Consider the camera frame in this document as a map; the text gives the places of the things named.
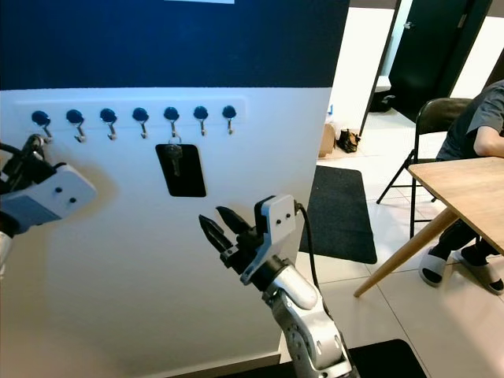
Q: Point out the brown cardboard box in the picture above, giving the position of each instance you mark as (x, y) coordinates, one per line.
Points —
(327, 142)

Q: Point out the black floor mat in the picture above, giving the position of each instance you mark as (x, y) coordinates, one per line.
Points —
(386, 362)
(339, 216)

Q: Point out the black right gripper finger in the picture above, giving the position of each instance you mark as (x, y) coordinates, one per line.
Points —
(236, 223)
(219, 236)

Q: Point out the silver key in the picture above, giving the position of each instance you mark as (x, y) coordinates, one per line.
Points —
(174, 159)

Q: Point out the white hook rail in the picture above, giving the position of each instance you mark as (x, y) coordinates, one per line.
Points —
(90, 102)

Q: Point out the blue knob metal hook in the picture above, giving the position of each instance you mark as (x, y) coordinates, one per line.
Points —
(140, 115)
(229, 111)
(40, 118)
(75, 116)
(201, 113)
(108, 115)
(172, 113)

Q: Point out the black folding chair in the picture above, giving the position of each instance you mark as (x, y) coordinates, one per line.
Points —
(441, 114)

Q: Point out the black rectangular wall patch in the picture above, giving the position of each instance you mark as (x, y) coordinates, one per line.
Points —
(193, 177)

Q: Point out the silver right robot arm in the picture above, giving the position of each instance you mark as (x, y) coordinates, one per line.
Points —
(315, 339)

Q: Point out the black bag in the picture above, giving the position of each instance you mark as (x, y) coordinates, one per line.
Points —
(349, 142)

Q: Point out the white paper sign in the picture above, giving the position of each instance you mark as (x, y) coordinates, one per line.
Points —
(197, 1)

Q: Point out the white slipper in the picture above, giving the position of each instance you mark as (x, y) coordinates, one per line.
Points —
(484, 277)
(433, 269)

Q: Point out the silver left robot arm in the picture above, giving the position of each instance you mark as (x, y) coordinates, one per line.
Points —
(5, 252)

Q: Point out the person in grey shirt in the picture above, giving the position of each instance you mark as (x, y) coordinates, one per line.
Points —
(484, 118)

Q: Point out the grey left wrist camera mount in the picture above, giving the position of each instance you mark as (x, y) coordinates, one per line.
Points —
(55, 197)

